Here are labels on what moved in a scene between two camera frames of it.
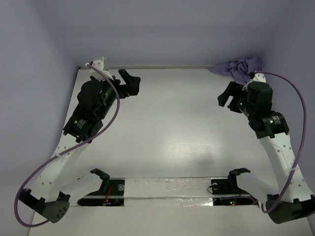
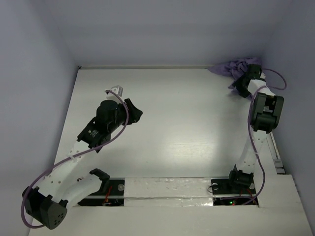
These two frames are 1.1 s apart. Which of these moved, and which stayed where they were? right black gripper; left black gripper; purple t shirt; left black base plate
Moved: right black gripper; left black gripper
Stayed: left black base plate; purple t shirt
